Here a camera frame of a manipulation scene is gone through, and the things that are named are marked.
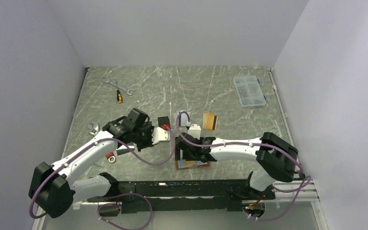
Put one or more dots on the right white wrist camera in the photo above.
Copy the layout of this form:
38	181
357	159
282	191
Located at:
195	131

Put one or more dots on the brown leather card holder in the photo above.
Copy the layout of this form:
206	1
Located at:
181	164

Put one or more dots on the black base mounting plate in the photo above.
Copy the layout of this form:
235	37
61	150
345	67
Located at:
229	195

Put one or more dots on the orange credit card stack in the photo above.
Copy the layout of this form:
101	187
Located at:
210	121

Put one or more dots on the silver striped credit card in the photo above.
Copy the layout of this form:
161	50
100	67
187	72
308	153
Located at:
183	118

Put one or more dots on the aluminium rail frame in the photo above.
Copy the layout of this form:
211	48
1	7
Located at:
270	210

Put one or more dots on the black card with chip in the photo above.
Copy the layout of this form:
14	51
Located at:
163	121

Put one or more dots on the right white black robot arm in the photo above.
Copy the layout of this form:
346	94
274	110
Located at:
276	157

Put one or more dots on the black silver credit card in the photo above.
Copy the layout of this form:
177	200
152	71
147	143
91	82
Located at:
124	150

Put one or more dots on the yellow black screwdriver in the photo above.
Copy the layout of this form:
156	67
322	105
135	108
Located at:
119	96

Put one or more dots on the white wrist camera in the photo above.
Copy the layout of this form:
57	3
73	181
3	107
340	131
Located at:
161	134
195	131

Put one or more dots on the clear plastic organizer box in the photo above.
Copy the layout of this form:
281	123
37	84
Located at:
249	91

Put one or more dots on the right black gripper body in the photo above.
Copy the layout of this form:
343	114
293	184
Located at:
189	156

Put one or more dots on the red handled adjustable wrench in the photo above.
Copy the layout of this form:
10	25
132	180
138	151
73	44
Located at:
94	130

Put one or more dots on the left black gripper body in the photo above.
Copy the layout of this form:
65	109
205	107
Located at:
143	138

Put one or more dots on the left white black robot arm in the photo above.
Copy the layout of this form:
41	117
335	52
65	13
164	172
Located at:
55	187

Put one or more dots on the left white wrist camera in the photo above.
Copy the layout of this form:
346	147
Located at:
161	134

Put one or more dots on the silver open-end wrench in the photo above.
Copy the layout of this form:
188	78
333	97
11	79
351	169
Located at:
128	91

